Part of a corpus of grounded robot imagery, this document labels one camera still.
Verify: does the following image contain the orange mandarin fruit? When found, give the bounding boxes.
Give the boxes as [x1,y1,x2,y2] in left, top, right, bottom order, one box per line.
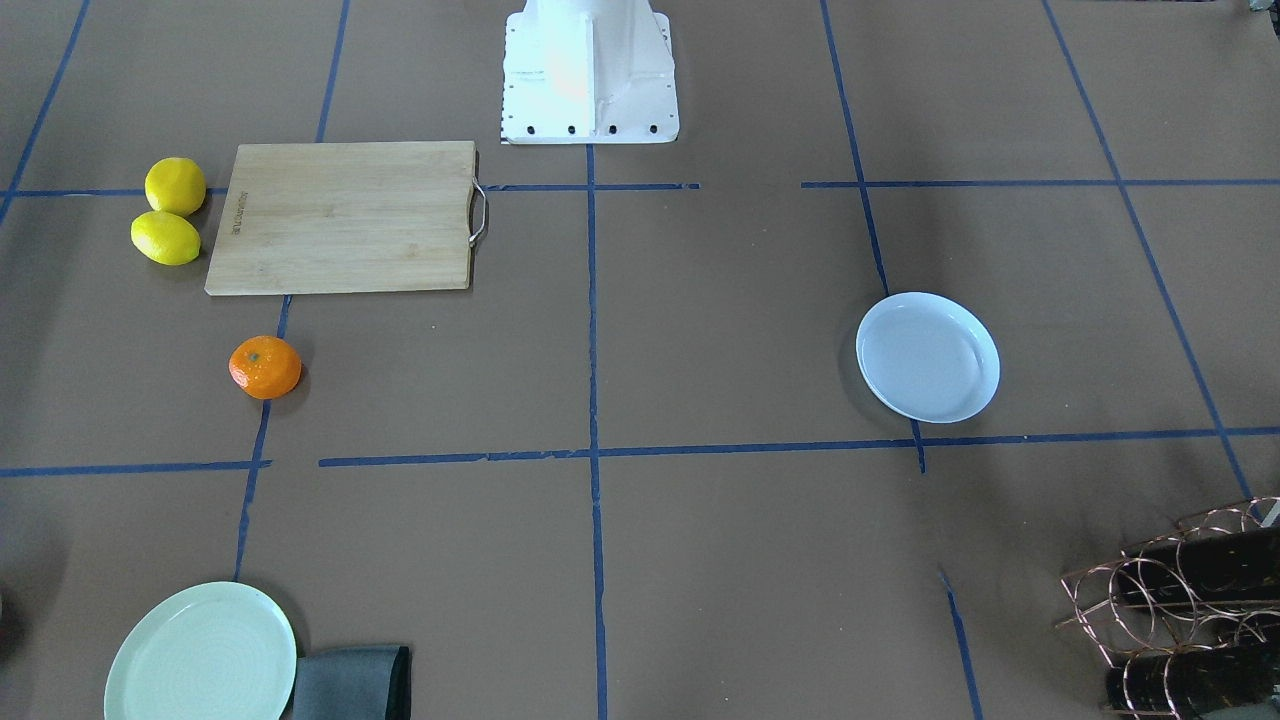
[227,334,303,400]

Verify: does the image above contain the dark wine bottle lower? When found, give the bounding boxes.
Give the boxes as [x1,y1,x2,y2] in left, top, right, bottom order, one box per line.
[1105,641,1279,719]

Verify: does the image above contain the light blue plate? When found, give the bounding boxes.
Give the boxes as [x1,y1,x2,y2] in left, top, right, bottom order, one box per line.
[854,292,1002,424]

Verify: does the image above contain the upper yellow lemon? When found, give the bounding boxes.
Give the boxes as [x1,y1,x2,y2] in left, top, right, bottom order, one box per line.
[143,158,209,217]

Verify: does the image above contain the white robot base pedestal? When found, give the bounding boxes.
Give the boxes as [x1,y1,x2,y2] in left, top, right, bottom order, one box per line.
[500,1,681,146]

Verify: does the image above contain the lower yellow lemon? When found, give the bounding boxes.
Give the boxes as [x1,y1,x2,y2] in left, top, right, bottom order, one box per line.
[131,210,202,266]

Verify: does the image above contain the bamboo cutting board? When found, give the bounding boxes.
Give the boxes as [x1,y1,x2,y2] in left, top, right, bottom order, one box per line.
[205,140,488,297]

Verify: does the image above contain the yellow lemon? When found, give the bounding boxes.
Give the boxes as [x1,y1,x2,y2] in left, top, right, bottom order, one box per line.
[143,158,209,217]
[131,210,202,266]

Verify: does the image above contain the light green plate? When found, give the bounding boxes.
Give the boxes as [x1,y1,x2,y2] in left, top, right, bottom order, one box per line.
[102,582,298,719]

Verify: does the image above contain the copper wire bottle rack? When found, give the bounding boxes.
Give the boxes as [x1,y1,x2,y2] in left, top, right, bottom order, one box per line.
[1060,497,1279,719]

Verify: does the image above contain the folded dark grey cloth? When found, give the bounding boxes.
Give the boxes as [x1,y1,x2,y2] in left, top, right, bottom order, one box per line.
[292,644,412,719]

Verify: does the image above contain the dark wine bottle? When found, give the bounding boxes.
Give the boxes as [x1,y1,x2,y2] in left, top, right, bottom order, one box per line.
[1116,527,1279,606]
[1105,641,1279,719]

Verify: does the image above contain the dark wine bottle upper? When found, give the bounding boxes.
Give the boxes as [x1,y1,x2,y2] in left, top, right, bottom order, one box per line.
[1116,527,1279,606]

